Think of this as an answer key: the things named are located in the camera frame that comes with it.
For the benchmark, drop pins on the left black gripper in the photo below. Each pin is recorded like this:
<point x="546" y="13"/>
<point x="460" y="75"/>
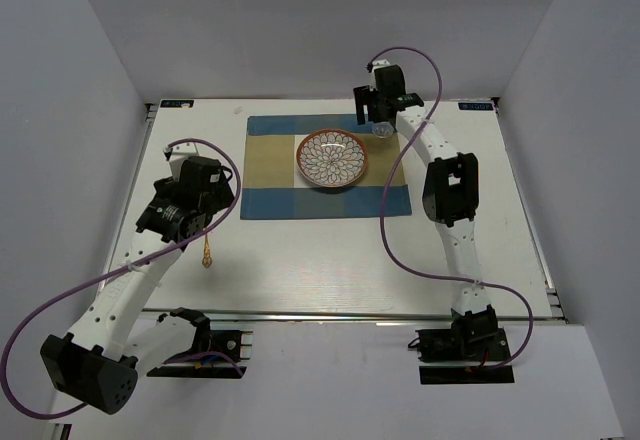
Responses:
<point x="223" y="195"/>

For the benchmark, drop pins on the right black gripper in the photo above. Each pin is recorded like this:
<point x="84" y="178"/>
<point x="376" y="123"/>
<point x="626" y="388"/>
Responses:
<point x="365" y="96"/>

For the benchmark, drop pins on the clear drinking glass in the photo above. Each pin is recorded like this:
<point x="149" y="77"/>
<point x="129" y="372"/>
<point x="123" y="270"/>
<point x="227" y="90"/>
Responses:
<point x="382" y="129"/>

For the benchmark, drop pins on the patterned ceramic plate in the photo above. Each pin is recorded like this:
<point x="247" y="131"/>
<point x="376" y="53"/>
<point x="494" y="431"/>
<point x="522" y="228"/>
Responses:
<point x="332" y="158"/>

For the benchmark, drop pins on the blue and tan placemat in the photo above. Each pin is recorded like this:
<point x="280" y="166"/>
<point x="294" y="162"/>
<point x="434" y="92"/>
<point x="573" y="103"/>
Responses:
<point x="274" y="188"/>

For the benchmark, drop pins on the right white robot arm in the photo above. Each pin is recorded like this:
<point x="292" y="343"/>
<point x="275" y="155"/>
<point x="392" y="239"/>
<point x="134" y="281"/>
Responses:
<point x="450" y="195"/>

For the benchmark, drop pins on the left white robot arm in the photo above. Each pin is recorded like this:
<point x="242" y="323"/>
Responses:
<point x="98" y="361"/>

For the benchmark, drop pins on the gold fork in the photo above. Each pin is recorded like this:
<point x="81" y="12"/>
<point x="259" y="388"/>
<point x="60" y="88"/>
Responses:
<point x="207" y="257"/>

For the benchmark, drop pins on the left blue table label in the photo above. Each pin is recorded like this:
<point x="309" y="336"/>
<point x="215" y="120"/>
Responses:
<point x="176" y="103"/>

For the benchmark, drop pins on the blue table label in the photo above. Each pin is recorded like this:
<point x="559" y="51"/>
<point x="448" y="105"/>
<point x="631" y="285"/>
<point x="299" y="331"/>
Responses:
<point x="476" y="106"/>
<point x="176" y="103"/>

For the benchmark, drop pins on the right blue table label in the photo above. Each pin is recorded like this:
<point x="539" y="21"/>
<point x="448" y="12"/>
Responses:
<point x="476" y="106"/>

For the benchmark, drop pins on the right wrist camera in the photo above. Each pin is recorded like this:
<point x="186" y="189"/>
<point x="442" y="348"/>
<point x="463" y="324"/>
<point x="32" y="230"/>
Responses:
<point x="376" y="64"/>

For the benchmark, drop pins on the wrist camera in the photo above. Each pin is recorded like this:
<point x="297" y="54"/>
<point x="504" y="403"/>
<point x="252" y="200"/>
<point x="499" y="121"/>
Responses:
<point x="376" y="64"/>
<point x="176" y="155"/>

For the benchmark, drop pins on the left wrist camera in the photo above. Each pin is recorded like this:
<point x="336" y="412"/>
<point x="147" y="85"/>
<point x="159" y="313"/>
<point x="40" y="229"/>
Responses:
<point x="176" y="155"/>

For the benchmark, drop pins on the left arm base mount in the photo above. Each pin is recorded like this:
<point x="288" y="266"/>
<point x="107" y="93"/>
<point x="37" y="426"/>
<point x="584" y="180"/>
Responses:
<point x="223" y="354"/>

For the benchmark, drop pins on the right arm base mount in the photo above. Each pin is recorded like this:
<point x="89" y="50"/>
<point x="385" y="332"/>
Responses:
<point x="472" y="351"/>

